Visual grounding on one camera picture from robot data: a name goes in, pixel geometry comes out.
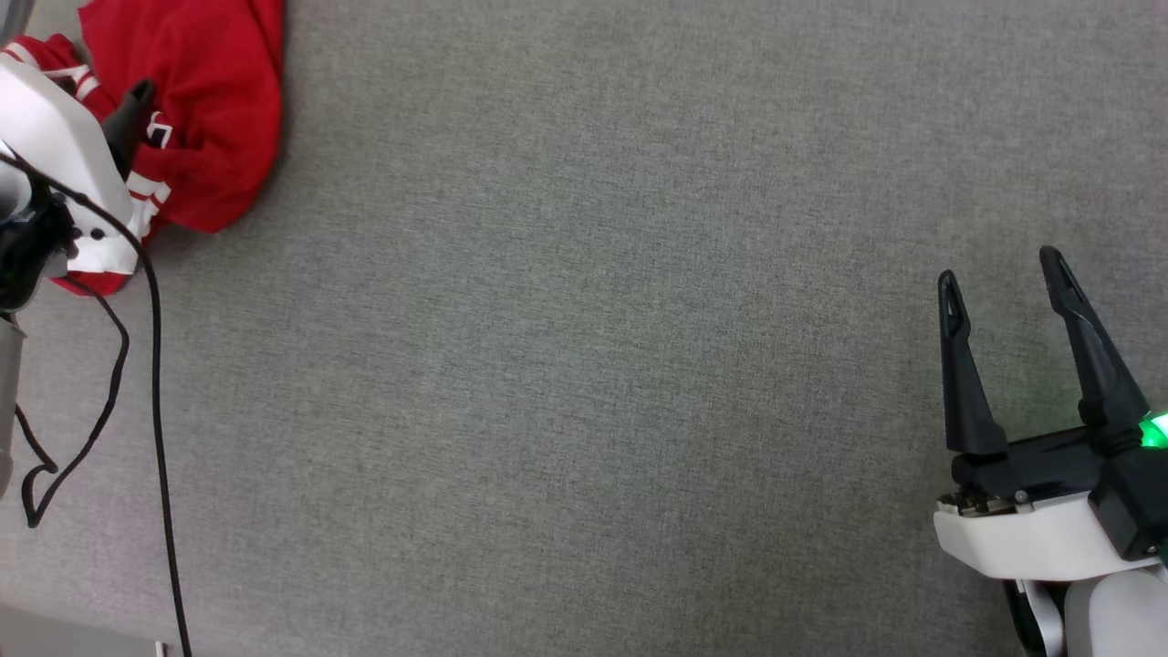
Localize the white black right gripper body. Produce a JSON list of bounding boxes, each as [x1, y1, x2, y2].
[[933, 412, 1168, 582]]

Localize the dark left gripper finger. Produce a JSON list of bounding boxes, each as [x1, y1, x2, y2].
[[102, 80, 156, 175]]

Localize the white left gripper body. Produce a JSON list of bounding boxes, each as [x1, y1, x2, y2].
[[0, 55, 140, 275]]

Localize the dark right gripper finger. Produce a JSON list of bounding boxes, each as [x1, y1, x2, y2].
[[1038, 245, 1151, 431], [937, 269, 1010, 456]]

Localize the red and white jersey shirt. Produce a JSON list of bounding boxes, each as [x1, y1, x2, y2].
[[0, 0, 287, 297]]

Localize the grey fabric sofa surface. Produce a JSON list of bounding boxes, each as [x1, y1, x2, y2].
[[0, 0, 1168, 657]]

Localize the thin black cable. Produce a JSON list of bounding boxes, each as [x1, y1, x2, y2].
[[14, 274, 131, 530]]

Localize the thick black cable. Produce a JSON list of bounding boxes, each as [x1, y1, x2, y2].
[[0, 146, 194, 657]]

